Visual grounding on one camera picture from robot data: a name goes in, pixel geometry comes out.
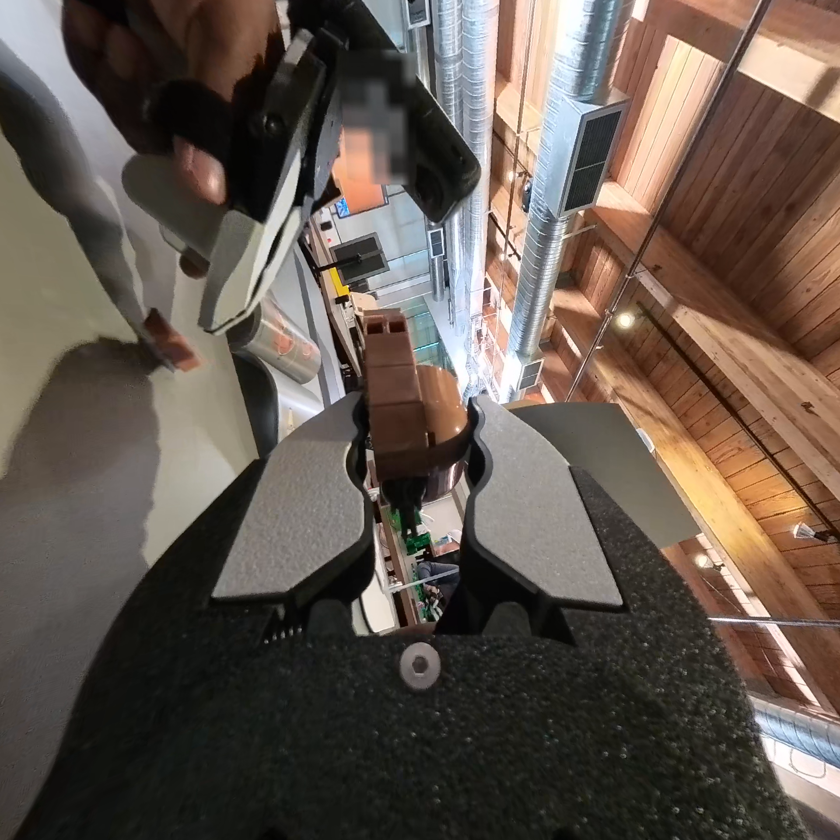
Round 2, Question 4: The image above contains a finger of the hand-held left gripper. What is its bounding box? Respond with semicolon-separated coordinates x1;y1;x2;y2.
228;209;309;333
121;152;275;334

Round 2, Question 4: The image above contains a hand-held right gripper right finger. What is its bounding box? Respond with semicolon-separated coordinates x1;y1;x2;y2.
459;394;624;611

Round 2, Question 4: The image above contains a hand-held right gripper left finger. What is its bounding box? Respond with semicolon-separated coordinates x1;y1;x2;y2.
210;397;376;605

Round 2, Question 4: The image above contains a brown brick vehicle model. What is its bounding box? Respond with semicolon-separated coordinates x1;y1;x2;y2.
360;308;471;529

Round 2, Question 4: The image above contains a desk monitor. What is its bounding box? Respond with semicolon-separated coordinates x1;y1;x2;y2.
505;402;700;547

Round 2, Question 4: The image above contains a grey desk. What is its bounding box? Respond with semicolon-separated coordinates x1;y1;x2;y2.
0;39;368;840

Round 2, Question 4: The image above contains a person's left hand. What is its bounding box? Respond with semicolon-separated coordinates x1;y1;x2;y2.
62;0;290;204

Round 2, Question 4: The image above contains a brown sloped brick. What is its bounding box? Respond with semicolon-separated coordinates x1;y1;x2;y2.
141;308;201;374

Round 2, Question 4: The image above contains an open instruction booklet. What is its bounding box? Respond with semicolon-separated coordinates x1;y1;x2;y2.
226;289;358;460

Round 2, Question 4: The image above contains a ceiling metal rod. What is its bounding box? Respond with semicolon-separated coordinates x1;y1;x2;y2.
567;0;775;401

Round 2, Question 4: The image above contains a wall display screen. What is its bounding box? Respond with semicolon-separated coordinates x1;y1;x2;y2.
331;184;391;214

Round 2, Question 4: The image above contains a slim silver spiral duct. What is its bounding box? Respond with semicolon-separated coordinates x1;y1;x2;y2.
430;0;496;329

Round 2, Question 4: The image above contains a large silver spiral duct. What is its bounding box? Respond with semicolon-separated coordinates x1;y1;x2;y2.
508;0;634;368

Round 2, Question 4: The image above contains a duct vent grille box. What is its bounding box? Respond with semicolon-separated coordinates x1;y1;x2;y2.
556;97;632;219

